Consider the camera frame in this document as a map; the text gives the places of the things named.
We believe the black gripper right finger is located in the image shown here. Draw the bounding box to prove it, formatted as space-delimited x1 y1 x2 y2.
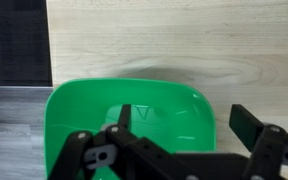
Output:
229 104 288 180

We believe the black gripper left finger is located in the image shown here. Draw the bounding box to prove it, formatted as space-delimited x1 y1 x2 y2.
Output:
47 104 172 180

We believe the green plastic bowl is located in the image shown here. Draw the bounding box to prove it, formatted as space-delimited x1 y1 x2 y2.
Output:
43 77 217 180

